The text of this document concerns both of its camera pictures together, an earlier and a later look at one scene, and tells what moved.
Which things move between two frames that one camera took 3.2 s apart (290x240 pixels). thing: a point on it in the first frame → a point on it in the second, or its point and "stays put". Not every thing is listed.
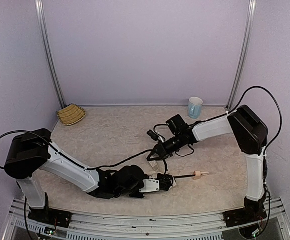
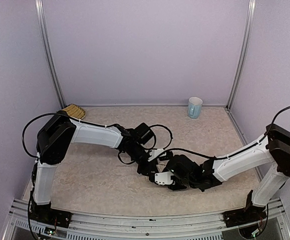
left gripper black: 165,182 → 146,169
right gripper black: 159,151 → 175,184
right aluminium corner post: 248,36 stays put
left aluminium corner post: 40,13 stays put
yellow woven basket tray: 71,114 stays put
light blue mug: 194,105 stays put
